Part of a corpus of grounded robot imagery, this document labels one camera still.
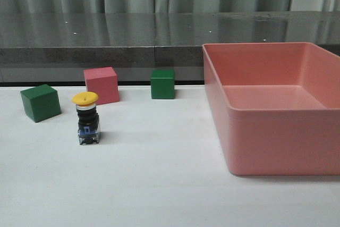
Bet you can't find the pink plastic bin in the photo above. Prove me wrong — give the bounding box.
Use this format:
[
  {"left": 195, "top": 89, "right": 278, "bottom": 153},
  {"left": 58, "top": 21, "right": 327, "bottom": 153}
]
[{"left": 202, "top": 43, "right": 339, "bottom": 175}]

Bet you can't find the left green cube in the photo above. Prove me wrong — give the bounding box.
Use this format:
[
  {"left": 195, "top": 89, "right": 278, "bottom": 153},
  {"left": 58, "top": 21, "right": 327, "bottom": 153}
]
[{"left": 20, "top": 84, "right": 61, "bottom": 123}]

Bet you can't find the right green cube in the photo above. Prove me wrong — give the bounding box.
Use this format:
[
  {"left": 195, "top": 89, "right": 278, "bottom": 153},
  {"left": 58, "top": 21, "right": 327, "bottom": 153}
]
[{"left": 150, "top": 70, "right": 175, "bottom": 99}]

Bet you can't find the green cube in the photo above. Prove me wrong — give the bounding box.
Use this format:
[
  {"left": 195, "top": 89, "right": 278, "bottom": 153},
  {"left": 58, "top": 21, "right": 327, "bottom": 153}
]
[
  {"left": 20, "top": 84, "right": 61, "bottom": 123},
  {"left": 150, "top": 70, "right": 175, "bottom": 99}
]

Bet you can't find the dark glossy counter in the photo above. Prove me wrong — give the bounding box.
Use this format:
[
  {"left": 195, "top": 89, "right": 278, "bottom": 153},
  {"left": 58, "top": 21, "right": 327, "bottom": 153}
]
[{"left": 1, "top": 11, "right": 339, "bottom": 86}]

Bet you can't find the yellow push button switch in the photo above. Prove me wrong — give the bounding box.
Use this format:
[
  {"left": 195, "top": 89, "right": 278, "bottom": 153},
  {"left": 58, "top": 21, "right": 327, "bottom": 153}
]
[{"left": 72, "top": 91, "right": 101, "bottom": 145}]

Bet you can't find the pink cube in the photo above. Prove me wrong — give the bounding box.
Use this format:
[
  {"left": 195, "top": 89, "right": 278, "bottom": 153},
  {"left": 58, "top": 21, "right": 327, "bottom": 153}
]
[{"left": 83, "top": 67, "right": 120, "bottom": 105}]

